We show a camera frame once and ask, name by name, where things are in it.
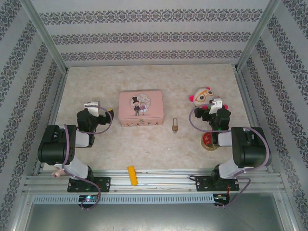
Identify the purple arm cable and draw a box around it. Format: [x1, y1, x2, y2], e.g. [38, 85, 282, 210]
[189, 107, 270, 208]
[61, 105, 113, 210]

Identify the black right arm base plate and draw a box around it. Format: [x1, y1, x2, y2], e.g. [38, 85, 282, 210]
[195, 175, 240, 193]

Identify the pink wedding couple tin box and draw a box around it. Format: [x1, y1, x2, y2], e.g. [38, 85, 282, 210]
[117, 90, 165, 128]

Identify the aluminium frame post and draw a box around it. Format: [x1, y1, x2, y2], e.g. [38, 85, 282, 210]
[233, 0, 282, 73]
[20, 0, 69, 73]

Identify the pink plastic toy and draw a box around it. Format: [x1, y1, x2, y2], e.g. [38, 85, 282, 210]
[51, 166, 64, 178]

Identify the grey slotted cable duct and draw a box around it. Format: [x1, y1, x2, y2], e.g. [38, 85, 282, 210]
[32, 194, 215, 205]

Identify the yellow foam block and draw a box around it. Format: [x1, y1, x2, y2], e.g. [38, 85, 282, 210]
[127, 165, 140, 186]

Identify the aluminium mounting rail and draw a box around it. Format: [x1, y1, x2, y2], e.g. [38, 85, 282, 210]
[24, 169, 282, 193]

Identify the aluminium left frame post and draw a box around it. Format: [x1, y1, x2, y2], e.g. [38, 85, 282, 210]
[20, 0, 69, 73]

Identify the aluminium right side rail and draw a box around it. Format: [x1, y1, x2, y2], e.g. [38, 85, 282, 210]
[233, 64, 276, 174]

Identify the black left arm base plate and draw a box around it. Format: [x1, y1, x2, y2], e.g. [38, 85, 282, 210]
[68, 177, 111, 193]

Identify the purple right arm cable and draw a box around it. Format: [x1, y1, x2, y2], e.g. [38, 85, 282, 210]
[189, 107, 270, 208]

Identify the aluminium right frame post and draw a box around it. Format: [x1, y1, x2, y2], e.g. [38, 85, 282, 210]
[233, 0, 282, 73]

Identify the red tape roll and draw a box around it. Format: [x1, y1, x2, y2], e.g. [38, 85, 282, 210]
[201, 132, 218, 152]

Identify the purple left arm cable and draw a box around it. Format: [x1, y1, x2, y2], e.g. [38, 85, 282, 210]
[61, 105, 113, 210]

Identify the aluminium left side rail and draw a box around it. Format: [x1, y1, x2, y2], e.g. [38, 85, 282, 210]
[32, 68, 69, 175]

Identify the white plush toy with glasses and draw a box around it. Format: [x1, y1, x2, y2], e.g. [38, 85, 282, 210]
[189, 87, 229, 114]

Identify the grey metal sheet panel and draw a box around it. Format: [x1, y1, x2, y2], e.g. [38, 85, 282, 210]
[24, 203, 295, 231]

